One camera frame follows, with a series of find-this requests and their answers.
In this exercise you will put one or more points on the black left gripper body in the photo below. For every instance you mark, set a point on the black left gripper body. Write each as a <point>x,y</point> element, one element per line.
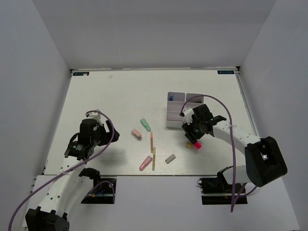
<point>99,138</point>

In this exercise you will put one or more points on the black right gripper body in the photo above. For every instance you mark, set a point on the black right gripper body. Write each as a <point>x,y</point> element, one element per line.
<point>195,128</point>

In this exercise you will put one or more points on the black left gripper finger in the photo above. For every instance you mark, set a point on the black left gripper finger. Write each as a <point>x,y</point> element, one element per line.
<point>112,135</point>
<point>108,127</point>

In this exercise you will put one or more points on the black pink highlighter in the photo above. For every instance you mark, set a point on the black pink highlighter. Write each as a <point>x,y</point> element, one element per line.
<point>197,145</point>

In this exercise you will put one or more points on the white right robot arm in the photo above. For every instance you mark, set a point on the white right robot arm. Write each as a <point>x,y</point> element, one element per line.
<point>264,162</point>

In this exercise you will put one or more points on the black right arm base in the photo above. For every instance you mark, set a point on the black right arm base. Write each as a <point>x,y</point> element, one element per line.
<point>215,190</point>

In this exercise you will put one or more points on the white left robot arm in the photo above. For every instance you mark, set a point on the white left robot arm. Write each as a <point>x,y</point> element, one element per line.
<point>75,181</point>

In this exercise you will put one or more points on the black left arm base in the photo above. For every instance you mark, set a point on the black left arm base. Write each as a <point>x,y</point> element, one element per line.
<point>103,190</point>

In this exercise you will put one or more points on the white right organizer tray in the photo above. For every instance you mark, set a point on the white right organizer tray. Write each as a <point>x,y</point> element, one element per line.
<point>194,98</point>

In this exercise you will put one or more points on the white organizer tray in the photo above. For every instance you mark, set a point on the white organizer tray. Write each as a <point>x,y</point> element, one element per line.
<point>173,118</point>
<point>194,98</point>

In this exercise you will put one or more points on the pink mini stapler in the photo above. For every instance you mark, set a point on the pink mini stapler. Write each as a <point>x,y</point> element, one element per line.
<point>136,134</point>

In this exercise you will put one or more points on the grey eraser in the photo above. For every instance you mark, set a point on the grey eraser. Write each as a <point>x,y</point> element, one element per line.
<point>170,158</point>

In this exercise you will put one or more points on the white left organizer tray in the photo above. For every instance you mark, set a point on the white left organizer tray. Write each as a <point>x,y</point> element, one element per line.
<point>173,118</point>

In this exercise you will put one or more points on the mint green correction tape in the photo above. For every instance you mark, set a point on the mint green correction tape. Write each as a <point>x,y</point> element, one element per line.
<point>145,125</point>

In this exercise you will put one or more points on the orange pink pen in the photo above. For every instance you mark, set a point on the orange pink pen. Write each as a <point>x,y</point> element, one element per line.
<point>151,142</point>

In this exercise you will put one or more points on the yellow pen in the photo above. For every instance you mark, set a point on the yellow pen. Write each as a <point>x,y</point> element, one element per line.
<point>154,156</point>

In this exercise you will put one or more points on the pink highlighter pen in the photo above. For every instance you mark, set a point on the pink highlighter pen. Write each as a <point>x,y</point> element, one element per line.
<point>145,163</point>

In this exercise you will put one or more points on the right blue table label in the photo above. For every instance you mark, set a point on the right blue table label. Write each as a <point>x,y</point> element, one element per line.
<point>225,72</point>

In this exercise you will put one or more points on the blue table label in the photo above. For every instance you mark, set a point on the blue table label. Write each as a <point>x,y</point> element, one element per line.
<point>81,73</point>
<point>225,72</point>

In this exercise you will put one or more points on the left blue table label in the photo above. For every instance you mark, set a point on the left blue table label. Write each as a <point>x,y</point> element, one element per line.
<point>81,73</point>

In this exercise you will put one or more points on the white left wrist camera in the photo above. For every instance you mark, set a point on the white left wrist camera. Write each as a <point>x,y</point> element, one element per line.
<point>96,114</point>

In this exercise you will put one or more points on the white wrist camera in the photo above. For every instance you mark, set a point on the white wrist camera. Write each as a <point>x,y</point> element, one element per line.
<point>187,114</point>
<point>96,114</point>

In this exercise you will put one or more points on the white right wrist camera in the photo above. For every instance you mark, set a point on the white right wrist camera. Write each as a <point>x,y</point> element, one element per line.
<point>187,114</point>

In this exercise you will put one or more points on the aluminium table edge rail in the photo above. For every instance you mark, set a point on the aluminium table edge rail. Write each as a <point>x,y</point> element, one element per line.
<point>248,111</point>

